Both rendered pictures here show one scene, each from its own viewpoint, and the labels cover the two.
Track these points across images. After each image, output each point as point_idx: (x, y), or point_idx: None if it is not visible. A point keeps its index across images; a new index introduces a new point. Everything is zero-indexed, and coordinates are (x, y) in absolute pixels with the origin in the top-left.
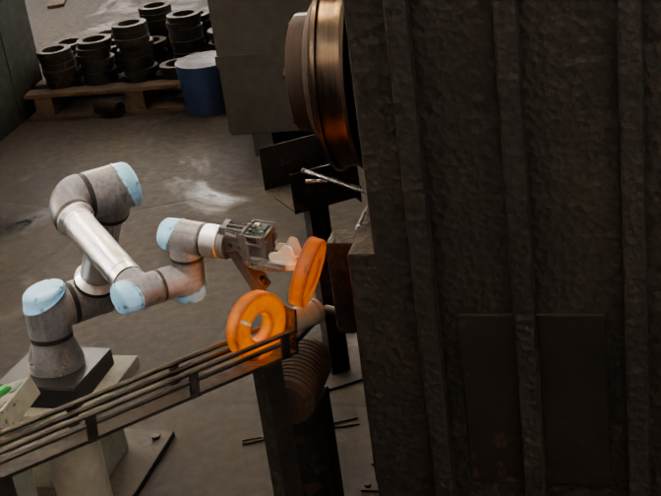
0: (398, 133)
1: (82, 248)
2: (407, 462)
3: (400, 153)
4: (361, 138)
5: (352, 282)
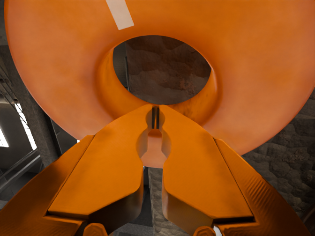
0: (149, 181)
1: None
2: None
3: (148, 170)
4: (152, 204)
5: (127, 58)
